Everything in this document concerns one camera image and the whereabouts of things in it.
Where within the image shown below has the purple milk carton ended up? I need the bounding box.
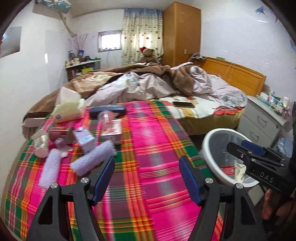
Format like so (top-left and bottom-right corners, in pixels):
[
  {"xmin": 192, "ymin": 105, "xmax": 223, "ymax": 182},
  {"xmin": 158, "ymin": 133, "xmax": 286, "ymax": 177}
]
[{"xmin": 73, "ymin": 126, "xmax": 96, "ymax": 154}]

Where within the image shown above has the trash inside bin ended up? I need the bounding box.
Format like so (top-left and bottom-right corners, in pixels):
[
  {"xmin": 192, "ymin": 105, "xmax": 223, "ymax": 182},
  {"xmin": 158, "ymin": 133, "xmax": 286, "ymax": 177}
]
[{"xmin": 221, "ymin": 166, "xmax": 235, "ymax": 177}]

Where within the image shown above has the white round trash bin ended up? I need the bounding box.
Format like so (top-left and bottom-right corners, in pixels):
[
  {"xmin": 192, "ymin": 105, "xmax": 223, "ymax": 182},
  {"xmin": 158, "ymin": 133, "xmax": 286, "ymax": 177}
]
[{"xmin": 202, "ymin": 128, "xmax": 259, "ymax": 189}]

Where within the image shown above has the right hand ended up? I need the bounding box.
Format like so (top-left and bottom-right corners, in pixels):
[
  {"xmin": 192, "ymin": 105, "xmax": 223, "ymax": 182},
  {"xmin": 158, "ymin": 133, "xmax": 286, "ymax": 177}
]
[{"xmin": 261, "ymin": 189, "xmax": 295, "ymax": 220}]

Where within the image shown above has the grey drawer nightstand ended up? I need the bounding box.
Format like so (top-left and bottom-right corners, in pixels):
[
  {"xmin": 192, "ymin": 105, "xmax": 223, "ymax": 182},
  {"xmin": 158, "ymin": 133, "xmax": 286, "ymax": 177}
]
[{"xmin": 237, "ymin": 96, "xmax": 287, "ymax": 147}]

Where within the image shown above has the white foam fruit net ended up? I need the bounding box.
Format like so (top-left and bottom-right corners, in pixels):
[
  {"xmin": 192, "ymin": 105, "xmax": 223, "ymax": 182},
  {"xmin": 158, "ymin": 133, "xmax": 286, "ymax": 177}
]
[{"xmin": 70, "ymin": 140, "xmax": 117, "ymax": 176}]

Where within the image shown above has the pink plaid table cloth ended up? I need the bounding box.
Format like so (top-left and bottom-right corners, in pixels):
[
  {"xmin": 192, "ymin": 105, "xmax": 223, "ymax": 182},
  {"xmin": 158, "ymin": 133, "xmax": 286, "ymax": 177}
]
[{"xmin": 1, "ymin": 100, "xmax": 212, "ymax": 240}]

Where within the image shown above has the pink strawberry drink carton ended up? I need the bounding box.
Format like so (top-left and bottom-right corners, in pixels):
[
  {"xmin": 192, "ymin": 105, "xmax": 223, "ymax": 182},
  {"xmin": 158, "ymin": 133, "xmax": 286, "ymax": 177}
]
[{"xmin": 99, "ymin": 119, "xmax": 122, "ymax": 145}]

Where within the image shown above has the floral bed sheet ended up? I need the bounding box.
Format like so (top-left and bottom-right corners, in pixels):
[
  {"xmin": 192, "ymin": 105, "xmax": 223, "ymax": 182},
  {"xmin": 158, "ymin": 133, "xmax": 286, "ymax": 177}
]
[{"xmin": 159, "ymin": 95, "xmax": 243, "ymax": 120}]

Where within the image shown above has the red herbal tea can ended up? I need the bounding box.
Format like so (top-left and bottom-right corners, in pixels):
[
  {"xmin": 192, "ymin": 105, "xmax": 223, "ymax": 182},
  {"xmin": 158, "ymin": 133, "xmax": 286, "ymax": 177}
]
[{"xmin": 48, "ymin": 126, "xmax": 76, "ymax": 145}]

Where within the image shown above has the wooden bed headboard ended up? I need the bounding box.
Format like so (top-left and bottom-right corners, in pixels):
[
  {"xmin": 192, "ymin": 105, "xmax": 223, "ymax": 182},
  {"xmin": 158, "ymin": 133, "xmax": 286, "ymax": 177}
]
[{"xmin": 193, "ymin": 57, "xmax": 266, "ymax": 96}]

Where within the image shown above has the dark blue glasses case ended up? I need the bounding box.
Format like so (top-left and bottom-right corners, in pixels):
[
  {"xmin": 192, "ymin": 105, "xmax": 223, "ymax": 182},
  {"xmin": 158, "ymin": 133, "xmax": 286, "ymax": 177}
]
[{"xmin": 88, "ymin": 104, "xmax": 126, "ymax": 118}]

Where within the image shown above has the crumpled white wrapper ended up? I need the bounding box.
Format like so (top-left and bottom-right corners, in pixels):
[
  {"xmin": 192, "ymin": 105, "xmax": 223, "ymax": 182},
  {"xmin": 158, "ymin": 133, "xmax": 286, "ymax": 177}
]
[{"xmin": 32, "ymin": 133, "xmax": 49, "ymax": 158}]

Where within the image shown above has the black smartphone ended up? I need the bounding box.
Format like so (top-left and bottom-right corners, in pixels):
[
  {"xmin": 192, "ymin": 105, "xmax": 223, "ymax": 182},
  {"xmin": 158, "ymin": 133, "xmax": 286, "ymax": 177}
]
[{"xmin": 173, "ymin": 101, "xmax": 195, "ymax": 108}]

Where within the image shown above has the yellow tissue pack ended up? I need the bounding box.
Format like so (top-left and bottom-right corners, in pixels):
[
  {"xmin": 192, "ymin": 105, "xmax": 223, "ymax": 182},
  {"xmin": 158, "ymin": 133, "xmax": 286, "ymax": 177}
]
[{"xmin": 51, "ymin": 86, "xmax": 86, "ymax": 123}]

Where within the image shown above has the pale pink duvet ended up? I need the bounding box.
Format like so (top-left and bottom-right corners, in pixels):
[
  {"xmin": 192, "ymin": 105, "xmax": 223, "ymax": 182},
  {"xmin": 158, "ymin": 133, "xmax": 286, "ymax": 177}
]
[{"xmin": 86, "ymin": 65, "xmax": 247, "ymax": 108}]

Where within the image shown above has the brown fleece blanket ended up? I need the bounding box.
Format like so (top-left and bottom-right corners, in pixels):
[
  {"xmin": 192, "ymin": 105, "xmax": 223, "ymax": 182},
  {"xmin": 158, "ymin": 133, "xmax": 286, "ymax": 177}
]
[{"xmin": 23, "ymin": 64, "xmax": 195, "ymax": 120}]

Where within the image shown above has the white cluttered shelf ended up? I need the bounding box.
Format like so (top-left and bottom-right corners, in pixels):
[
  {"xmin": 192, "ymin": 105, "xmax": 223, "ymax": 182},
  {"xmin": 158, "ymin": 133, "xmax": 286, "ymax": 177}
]
[{"xmin": 65, "ymin": 59, "xmax": 100, "ymax": 81}]

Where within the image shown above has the brown teddy bear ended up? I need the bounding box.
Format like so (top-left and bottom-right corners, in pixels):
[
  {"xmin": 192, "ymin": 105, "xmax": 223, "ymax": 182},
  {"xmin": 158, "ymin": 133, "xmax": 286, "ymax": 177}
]
[{"xmin": 139, "ymin": 47, "xmax": 159, "ymax": 66}]

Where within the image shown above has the vase with dried branches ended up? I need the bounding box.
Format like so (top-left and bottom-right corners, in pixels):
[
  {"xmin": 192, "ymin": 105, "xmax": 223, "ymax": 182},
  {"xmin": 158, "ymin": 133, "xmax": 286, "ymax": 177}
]
[{"xmin": 68, "ymin": 33, "xmax": 89, "ymax": 58}]

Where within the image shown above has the small window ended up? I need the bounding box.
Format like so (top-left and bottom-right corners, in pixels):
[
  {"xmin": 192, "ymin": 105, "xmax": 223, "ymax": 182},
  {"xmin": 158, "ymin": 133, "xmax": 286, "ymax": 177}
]
[{"xmin": 97, "ymin": 30, "xmax": 122, "ymax": 52}]

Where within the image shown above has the wooden wardrobe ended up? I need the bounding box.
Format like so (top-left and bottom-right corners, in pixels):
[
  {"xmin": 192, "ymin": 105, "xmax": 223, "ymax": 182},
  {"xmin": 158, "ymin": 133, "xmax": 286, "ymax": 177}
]
[{"xmin": 162, "ymin": 1, "xmax": 201, "ymax": 67}]

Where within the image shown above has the patterned window curtain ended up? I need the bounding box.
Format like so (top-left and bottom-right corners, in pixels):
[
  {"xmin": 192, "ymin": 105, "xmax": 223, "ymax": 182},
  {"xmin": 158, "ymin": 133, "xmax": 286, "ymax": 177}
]
[{"xmin": 121, "ymin": 8, "xmax": 164, "ymax": 65}]

